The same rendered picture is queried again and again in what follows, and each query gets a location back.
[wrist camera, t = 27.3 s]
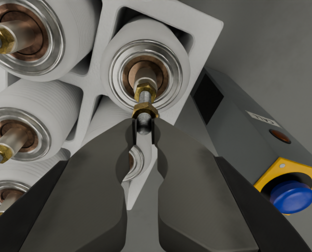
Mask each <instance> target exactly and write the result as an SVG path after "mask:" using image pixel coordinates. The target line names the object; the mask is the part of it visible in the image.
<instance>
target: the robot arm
mask: <svg viewBox="0 0 312 252"><path fill-rule="evenodd" d="M151 141H152V145H155V147H156V148H157V170H158V172H159V173H160V174H161V176H162V177H163V179H164V181H163V182H162V184H161V185H160V187H159V188H158V237H159V244H160V246H161V247H162V249H163V250H165V251H166V252H312V251H311V249H310V248H309V246H308V245H307V244H306V242H305V241H304V239H303V238H302V237H301V236H300V234H299V233H298V232H297V230H296V229H295V228H294V227H293V226H292V224H291V223H290V222H289V221H288V220H287V219H286V218H285V216H284V215H283V214H282V213H281V212H280V211H279V210H278V209H277V208H276V207H275V206H274V205H273V204H272V203H271V202H270V201H269V200H268V199H267V198H266V197H265V196H263V195H262V194H261V193H260V192H259V191H258V190H257V189H256V188H255V187H254V186H253V185H252V184H251V183H250V182H249V181H248V180H247V179H246V178H245V177H243V176H242V175H241V174H240V173H239V172H238V171H237V170H236V169H235V168H234V167H233V166H232V165H231V164H230V163H229V162H228V161H227V160H226V159H224V158H223V157H222V156H215V155H214V154H213V153H212V152H211V151H210V150H209V149H208V148H207V147H205V146H204V145H203V144H202V143H201V142H199V141H198V140H196V139H195V138H193V137H192V136H190V135H189V134H187V133H185V132H184V131H182V130H180V129H179V128H177V127H175V126H173V125H172V124H170V123H168V122H167V121H165V120H163V119H161V118H159V117H155V118H151ZM136 144H137V119H134V118H127V119H124V120H123V121H121V122H119V123H118V124H116V125H114V126H113V127H111V128H109V129H108V130H106V131H104V132H103V133H101V134H99V135H98V136H96V137H95V138H93V139H92V140H90V141H89V142H87V143H86V144H85V145H84V146H82V147H81V148H80V149H79V150H78V151H77V152H76V153H74V154H73V155H72V156H71V157H70V158H69V159H68V160H60V161H59V162H58V163H57V164H56V165H54V166H53V167H52V168H51V169H50V170H49V171H48V172H47V173H46V174H45V175H44V176H43V177H41V178H40V179H39V180H38V181H37V182H36V183H35V184H34V185H33V186H32V187H31V188H30V189H28V190H27V191H26V192H25V193H24V194H23V195H22V196H21V197H20V198H19V199H18V200H17V201H15V202H14V203H13V204H12V205H11V206H10V207H9V208H8V209H7V210H6V211H5V212H4V213H3V214H1V215H0V252H120V251H121V250H122V249H123V248H124V246H125V243H126V233H127V222H128V216H127V208H126V200H125V192H124V188H123V187H122V186H121V184H122V181H123V179H124V178H125V176H126V175H127V174H128V173H129V171H130V162H129V151H130V150H131V148H132V147H133V146H134V145H136Z"/></svg>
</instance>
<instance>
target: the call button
mask: <svg viewBox="0 0 312 252"><path fill-rule="evenodd" d="M269 201H270V202H271V203H272V204H273V205H274V206H275V207H276V208H277V209H278V210H279V211H280V212H281V213H282V214H294V213H297V212H300V211H302V210H304V209H306V208H307V207H308V206H309V205H310V204H311V203H312V190H311V188H310V187H309V186H308V185H307V184H304V183H300V182H298V181H295V180H289V181H284V182H282V183H280V184H278V185H276V186H275V187H274V188H273V189H272V191H271V193H270V200H269Z"/></svg>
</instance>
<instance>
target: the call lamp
mask: <svg viewBox="0 0 312 252"><path fill-rule="evenodd" d="M271 131H272V133H273V134H274V135H276V136H277V137H278V138H280V139H282V140H284V141H286V142H289V141H290V140H289V138H288V137H287V136H286V135H285V134H283V133H282V132H280V131H278V130H271Z"/></svg>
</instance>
